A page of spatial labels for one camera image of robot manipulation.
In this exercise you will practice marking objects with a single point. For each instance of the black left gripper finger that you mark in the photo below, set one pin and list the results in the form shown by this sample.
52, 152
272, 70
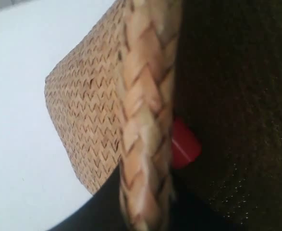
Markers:
100, 213

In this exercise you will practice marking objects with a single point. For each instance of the red objects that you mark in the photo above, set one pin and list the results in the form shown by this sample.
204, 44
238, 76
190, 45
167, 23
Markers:
185, 146

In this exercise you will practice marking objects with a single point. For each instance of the brown woven straw basket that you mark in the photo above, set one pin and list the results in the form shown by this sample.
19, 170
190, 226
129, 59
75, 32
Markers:
216, 65

